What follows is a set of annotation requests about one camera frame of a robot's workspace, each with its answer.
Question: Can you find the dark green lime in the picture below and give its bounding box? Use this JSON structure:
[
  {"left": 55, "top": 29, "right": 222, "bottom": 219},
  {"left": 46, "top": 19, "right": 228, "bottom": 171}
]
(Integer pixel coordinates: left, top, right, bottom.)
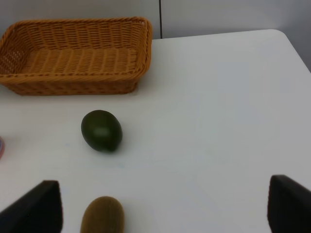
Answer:
[{"left": 81, "top": 110, "right": 123, "bottom": 152}]

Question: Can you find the black cable behind table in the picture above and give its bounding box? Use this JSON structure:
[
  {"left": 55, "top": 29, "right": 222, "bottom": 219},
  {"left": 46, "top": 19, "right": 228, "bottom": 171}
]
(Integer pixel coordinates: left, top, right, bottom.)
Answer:
[{"left": 159, "top": 0, "right": 163, "bottom": 39}]

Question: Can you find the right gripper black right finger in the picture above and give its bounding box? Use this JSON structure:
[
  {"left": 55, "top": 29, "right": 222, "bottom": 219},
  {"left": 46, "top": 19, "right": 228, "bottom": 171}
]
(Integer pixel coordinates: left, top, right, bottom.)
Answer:
[{"left": 267, "top": 175, "right": 311, "bottom": 233}]

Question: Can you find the pink bottle white cap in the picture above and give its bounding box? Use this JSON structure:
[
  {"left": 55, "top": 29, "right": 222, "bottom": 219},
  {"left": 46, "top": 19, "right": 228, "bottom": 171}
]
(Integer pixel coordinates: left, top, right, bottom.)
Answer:
[{"left": 0, "top": 137, "right": 5, "bottom": 158}]

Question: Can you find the brown kiwi fruit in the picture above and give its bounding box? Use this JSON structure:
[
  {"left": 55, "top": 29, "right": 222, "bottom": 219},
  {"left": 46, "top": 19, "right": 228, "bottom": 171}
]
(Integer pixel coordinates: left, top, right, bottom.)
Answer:
[{"left": 80, "top": 196, "right": 125, "bottom": 233}]

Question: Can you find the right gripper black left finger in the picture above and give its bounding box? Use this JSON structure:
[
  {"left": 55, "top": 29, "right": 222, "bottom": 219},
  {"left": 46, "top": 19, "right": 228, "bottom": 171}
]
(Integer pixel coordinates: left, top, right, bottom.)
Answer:
[{"left": 0, "top": 181, "right": 63, "bottom": 233}]

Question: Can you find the orange wicker basket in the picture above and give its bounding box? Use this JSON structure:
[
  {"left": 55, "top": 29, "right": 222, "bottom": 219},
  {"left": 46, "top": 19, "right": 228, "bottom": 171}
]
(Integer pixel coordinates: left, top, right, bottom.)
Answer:
[{"left": 0, "top": 17, "right": 153, "bottom": 96}]

